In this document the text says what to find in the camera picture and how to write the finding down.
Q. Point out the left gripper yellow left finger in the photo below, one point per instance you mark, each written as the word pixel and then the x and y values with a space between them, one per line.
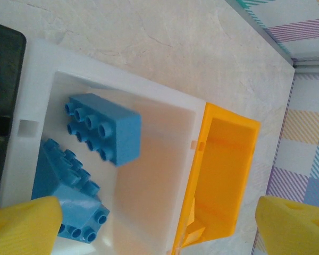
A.
pixel 21 228

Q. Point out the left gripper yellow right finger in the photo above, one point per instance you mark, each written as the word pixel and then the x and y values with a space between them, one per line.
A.
pixel 295 231

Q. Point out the blue lego brick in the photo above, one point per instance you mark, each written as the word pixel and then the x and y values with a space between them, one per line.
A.
pixel 122 132
pixel 79 210
pixel 50 175

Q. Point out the yellow plastic bin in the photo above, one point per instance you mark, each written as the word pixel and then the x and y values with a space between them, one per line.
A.
pixel 223 172

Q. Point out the plaid fabric panel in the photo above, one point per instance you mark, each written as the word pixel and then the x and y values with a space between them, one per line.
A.
pixel 303 132
pixel 303 26

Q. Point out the white plastic bin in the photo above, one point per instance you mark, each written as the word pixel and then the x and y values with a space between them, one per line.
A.
pixel 154 164

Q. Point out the black plastic bin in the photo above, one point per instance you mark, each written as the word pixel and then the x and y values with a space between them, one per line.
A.
pixel 2 79

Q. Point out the aluminium frame post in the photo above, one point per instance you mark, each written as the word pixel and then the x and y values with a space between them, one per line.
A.
pixel 313 65

